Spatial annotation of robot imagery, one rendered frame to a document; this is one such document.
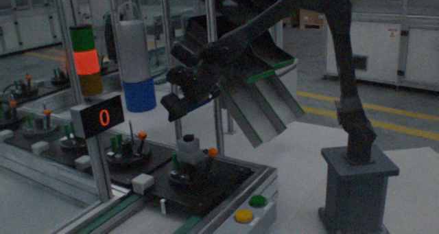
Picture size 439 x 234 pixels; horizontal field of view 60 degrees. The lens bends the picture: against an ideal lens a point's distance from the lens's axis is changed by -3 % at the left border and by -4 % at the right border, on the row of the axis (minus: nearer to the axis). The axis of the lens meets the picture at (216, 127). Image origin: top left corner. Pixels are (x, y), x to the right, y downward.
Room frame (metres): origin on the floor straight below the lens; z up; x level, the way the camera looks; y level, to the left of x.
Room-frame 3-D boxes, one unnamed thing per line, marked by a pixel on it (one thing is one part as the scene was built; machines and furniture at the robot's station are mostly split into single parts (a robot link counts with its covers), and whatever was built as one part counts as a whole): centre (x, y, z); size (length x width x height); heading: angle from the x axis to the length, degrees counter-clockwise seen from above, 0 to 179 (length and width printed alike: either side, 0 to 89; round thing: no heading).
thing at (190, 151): (0.96, 0.09, 1.06); 0.08 x 0.04 x 0.07; 55
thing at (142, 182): (0.93, 0.21, 0.97); 0.05 x 0.05 x 0.04; 54
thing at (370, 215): (0.83, -0.34, 0.96); 0.15 x 0.15 x 0.20; 2
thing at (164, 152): (1.10, 0.28, 1.01); 0.24 x 0.24 x 0.13; 54
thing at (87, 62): (0.87, 0.28, 1.33); 0.05 x 0.05 x 0.05
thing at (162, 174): (0.96, 0.08, 0.96); 0.24 x 0.24 x 0.02; 54
